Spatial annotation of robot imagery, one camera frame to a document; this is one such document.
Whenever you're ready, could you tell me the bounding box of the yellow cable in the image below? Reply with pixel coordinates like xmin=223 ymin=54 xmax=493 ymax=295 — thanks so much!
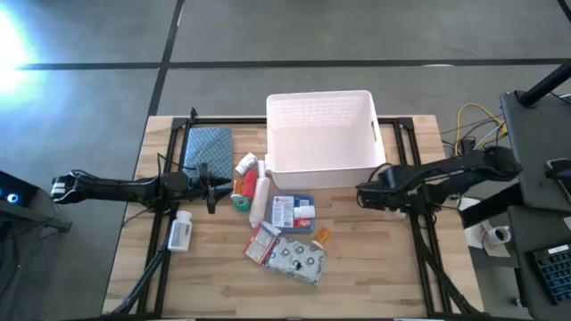
xmin=453 ymin=103 xmax=509 ymax=157

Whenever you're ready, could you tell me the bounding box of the blue patterned folded cloth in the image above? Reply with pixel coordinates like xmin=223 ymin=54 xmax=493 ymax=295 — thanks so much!
xmin=182 ymin=126 xmax=235 ymax=182

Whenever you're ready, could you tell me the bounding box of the black device with blue light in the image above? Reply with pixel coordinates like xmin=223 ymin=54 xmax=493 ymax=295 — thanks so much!
xmin=0 ymin=169 xmax=72 ymax=234

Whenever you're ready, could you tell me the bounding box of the white blue-printed plastic bag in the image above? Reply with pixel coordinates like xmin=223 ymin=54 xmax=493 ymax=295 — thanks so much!
xmin=263 ymin=235 xmax=327 ymax=286

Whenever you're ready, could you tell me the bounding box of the black aluminium rig frame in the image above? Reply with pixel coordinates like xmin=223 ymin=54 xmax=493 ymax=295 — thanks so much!
xmin=109 ymin=106 xmax=485 ymax=318

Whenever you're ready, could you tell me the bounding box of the red and white bandage box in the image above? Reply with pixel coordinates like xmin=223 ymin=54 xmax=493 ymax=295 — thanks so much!
xmin=243 ymin=221 xmax=282 ymax=266

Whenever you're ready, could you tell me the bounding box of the white paper sheet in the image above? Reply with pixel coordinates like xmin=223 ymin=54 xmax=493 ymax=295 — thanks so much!
xmin=459 ymin=198 xmax=492 ymax=251

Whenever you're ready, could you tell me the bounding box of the white plastic basket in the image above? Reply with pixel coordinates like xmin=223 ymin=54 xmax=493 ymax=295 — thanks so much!
xmin=265 ymin=89 xmax=387 ymax=191

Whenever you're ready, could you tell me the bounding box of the grey cable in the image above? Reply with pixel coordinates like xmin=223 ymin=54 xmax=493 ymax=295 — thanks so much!
xmin=440 ymin=114 xmax=508 ymax=155

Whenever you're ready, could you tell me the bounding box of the large white pill bottle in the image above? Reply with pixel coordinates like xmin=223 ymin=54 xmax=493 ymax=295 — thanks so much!
xmin=167 ymin=210 xmax=194 ymax=253

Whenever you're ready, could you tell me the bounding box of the black round pole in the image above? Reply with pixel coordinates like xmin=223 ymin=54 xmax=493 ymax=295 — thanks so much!
xmin=518 ymin=59 xmax=571 ymax=108

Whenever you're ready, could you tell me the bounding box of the white mug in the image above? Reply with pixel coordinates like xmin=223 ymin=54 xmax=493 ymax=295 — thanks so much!
xmin=485 ymin=225 xmax=512 ymax=245

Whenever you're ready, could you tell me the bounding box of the blue first aid kit case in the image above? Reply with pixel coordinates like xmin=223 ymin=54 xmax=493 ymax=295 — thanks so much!
xmin=267 ymin=193 xmax=316 ymax=235

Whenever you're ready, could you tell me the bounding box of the small white labelled bottle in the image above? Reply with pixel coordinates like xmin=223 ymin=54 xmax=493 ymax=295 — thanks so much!
xmin=234 ymin=152 xmax=259 ymax=177

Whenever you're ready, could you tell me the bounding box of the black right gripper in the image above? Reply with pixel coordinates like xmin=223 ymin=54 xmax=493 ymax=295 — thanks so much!
xmin=355 ymin=165 xmax=405 ymax=211

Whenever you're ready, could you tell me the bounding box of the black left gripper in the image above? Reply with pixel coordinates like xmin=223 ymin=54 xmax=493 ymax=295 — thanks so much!
xmin=189 ymin=162 xmax=234 ymax=215

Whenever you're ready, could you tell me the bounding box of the black keyboard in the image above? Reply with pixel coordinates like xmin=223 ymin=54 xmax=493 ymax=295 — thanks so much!
xmin=529 ymin=243 xmax=571 ymax=307

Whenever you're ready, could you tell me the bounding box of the dark grey desk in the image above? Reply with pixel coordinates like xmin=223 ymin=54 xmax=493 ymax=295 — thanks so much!
xmin=499 ymin=88 xmax=571 ymax=321

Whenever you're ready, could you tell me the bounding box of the long white gauze roll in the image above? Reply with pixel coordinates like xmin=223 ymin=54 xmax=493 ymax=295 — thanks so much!
xmin=248 ymin=177 xmax=272 ymax=229

